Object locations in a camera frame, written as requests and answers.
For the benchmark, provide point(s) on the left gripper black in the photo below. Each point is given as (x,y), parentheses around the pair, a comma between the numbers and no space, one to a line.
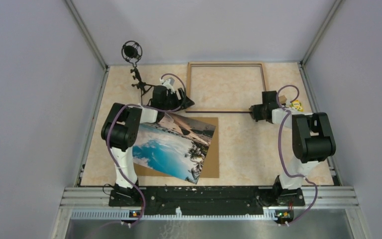
(174,95)

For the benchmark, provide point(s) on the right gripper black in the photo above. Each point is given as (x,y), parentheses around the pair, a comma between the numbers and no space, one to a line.
(254,114)

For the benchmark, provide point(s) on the wooden picture frame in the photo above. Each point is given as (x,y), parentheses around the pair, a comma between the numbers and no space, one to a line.
(225,87)

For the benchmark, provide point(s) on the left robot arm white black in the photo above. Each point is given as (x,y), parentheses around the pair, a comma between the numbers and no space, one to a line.
(121,126)

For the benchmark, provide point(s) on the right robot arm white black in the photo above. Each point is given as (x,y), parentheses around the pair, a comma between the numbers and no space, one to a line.
(312,142)

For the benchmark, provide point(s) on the beach landscape photo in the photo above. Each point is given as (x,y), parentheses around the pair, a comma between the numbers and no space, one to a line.
(177,148)

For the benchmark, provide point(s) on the small brown wooden block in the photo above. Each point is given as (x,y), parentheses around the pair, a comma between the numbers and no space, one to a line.
(282,100)

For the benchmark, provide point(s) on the small yellow toy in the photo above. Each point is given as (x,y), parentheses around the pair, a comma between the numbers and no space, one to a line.
(297,106)

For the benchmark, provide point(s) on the brown cardboard backing board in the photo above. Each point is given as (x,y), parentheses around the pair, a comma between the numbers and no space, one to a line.
(212,165)

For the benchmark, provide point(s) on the black microphone on tripod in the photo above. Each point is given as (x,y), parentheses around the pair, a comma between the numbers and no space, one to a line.
(131,52)

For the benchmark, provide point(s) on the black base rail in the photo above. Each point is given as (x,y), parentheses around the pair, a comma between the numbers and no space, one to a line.
(206,200)

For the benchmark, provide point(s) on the white cable duct strip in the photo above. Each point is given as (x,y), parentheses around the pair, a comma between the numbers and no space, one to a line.
(126,215)

